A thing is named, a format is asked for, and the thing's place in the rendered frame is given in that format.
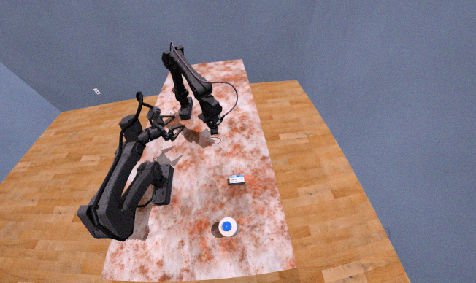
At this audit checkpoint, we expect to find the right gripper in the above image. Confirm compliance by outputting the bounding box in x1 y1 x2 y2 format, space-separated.
144 108 185 142

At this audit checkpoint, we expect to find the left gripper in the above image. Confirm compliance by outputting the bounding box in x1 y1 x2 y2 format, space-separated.
198 109 221 128

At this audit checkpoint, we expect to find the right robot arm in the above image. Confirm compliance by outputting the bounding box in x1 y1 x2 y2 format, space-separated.
77 119 171 239

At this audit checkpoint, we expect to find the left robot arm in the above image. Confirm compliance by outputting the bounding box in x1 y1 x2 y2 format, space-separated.
161 45 223 117

